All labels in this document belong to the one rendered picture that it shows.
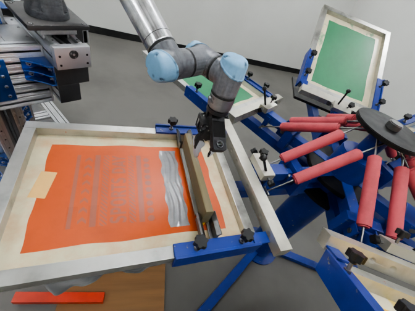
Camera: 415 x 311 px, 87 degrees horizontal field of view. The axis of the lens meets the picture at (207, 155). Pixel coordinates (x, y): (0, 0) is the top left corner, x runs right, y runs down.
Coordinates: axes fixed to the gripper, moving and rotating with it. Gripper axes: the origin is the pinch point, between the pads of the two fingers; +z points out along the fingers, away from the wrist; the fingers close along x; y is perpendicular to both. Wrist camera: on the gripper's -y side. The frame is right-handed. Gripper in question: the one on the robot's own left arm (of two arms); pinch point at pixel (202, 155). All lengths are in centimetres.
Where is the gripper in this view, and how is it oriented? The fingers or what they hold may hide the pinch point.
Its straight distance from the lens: 79.5
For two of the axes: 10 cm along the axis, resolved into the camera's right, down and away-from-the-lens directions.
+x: -9.2, 0.0, -3.8
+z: -2.8, 6.8, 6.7
